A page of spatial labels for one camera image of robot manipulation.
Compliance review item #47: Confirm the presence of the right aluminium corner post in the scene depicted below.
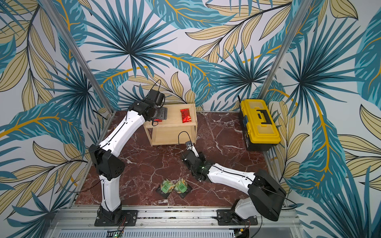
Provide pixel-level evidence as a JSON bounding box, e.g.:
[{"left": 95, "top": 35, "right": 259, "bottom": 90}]
[{"left": 257, "top": 0, "right": 312, "bottom": 100}]

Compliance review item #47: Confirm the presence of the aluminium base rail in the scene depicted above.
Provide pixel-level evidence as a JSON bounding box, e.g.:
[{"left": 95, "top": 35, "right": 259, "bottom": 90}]
[{"left": 44, "top": 205, "right": 307, "bottom": 238}]

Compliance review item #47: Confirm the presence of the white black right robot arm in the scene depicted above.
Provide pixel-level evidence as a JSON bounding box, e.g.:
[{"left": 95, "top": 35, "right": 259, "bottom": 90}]
[{"left": 181, "top": 149, "right": 287, "bottom": 226}]

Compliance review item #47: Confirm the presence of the left aluminium corner post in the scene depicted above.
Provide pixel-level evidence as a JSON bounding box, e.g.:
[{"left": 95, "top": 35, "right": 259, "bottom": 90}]
[{"left": 40, "top": 0, "right": 114, "bottom": 114}]

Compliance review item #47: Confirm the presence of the light wooden two-tier shelf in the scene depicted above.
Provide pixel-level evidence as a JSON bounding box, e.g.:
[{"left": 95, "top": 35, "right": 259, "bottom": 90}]
[{"left": 143, "top": 104, "right": 197, "bottom": 146}]

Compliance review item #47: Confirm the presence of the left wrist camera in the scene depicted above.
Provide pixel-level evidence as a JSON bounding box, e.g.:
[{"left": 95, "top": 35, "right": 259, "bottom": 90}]
[{"left": 145, "top": 89, "right": 165, "bottom": 108}]

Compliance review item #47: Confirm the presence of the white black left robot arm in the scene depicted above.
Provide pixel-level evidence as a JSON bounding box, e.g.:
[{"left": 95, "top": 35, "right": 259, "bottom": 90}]
[{"left": 89, "top": 98, "right": 165, "bottom": 227}]

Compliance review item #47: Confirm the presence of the aluminium corner post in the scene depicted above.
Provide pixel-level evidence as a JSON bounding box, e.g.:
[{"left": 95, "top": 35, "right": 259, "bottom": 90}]
[
  {"left": 257, "top": 0, "right": 312, "bottom": 100},
  {"left": 40, "top": 0, "right": 114, "bottom": 114}
]

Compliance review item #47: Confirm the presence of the yellow black toolbox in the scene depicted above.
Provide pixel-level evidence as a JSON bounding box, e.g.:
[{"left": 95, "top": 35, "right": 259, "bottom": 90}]
[{"left": 239, "top": 99, "right": 281, "bottom": 152}]

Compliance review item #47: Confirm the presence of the green tea bag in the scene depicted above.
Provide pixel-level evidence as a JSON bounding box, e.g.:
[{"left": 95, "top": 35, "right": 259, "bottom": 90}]
[
  {"left": 175, "top": 178, "right": 192, "bottom": 198},
  {"left": 156, "top": 179, "right": 175, "bottom": 199}
]

